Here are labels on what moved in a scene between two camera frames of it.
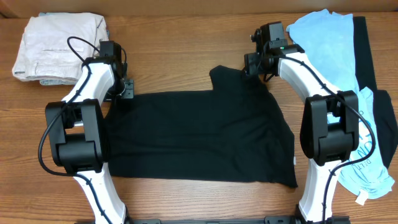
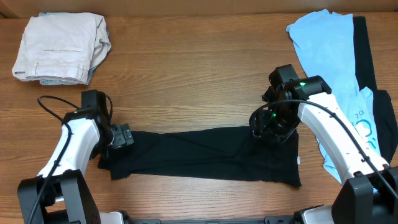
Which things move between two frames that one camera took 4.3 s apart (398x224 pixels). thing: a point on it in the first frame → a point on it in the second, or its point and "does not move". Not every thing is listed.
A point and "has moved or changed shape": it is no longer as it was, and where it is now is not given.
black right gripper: [253, 68] → [262, 125]
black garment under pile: [385, 109] does not move
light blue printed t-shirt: [328, 38] does not move
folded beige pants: [43, 52] does not move
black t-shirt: [236, 132] has moved or changed shape
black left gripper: [128, 88] → [123, 136]
